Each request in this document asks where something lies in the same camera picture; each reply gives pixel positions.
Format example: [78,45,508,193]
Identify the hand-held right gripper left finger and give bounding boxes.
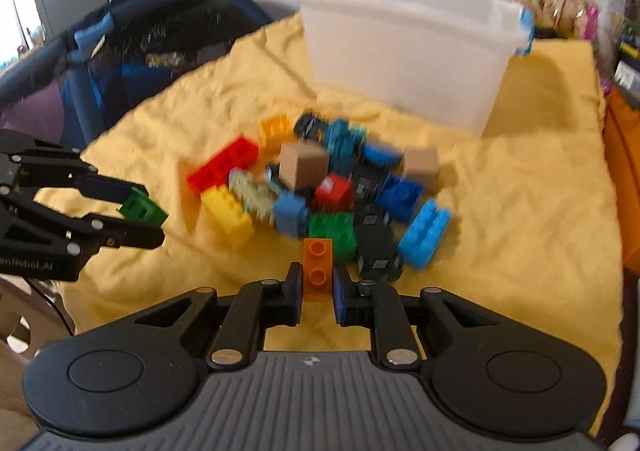
[131,262,304,373]

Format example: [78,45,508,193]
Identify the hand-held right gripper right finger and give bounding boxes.
[333,267,506,374]

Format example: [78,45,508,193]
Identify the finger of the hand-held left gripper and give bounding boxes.
[0,194,166,257]
[0,130,149,204]

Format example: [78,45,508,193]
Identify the small green toy brick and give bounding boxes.
[117,186,169,232]

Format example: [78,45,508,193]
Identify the orange toy brick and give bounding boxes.
[302,237,335,303]

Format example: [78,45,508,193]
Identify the long red toy brick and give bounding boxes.
[186,135,261,196]

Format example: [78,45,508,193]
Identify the translucent plastic storage box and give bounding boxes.
[286,0,537,138]

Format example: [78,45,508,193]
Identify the black toy car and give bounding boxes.
[293,111,331,142]
[350,164,386,204]
[354,211,403,282]

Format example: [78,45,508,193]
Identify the large green toy brick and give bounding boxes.
[307,212,358,264]

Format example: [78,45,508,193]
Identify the medium blue toy brick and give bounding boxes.
[272,194,311,238]

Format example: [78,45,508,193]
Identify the yellow toy brick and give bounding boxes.
[200,185,255,249]

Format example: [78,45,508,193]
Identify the light blue toy brick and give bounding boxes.
[397,198,452,271]

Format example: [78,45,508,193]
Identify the red toy cube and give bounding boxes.
[314,172,356,212]

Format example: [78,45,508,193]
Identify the beige toy brick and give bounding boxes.
[229,168,276,224]

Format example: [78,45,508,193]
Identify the dark blue toy brick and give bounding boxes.
[375,174,426,224]

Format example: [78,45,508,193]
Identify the purple cloth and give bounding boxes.
[0,78,68,137]

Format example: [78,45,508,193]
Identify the wooden cube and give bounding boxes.
[402,146,442,192]
[278,140,331,192]

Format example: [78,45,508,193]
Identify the teal toy brick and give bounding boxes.
[325,118,368,174]

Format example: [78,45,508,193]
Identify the orange-yellow toy brick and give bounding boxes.
[258,115,296,152]

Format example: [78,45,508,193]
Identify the dark blue playpen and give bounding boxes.
[0,0,273,147]

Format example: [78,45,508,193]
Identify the yellow blanket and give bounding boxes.
[75,11,626,437]

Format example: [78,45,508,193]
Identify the orange box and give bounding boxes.
[602,88,640,252]

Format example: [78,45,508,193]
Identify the clear toy block box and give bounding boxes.
[607,0,640,97]

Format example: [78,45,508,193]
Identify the black cable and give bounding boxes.
[22,276,76,337]

